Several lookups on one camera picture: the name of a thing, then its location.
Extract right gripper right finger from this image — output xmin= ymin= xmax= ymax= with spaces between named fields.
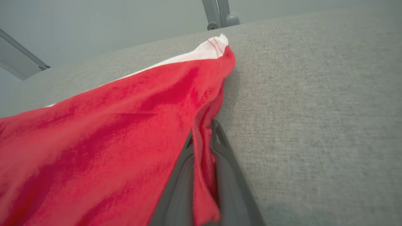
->
xmin=210 ymin=119 xmax=266 ymax=226

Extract grey metal frame post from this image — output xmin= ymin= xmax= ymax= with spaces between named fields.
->
xmin=202 ymin=0 xmax=241 ymax=31

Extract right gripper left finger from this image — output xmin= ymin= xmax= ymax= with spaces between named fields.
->
xmin=149 ymin=129 xmax=195 ymax=226

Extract grey fabric sofa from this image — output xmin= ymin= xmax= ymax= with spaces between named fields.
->
xmin=0 ymin=5 xmax=402 ymax=226

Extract red white striped shorts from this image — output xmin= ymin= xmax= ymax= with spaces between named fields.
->
xmin=0 ymin=34 xmax=236 ymax=226

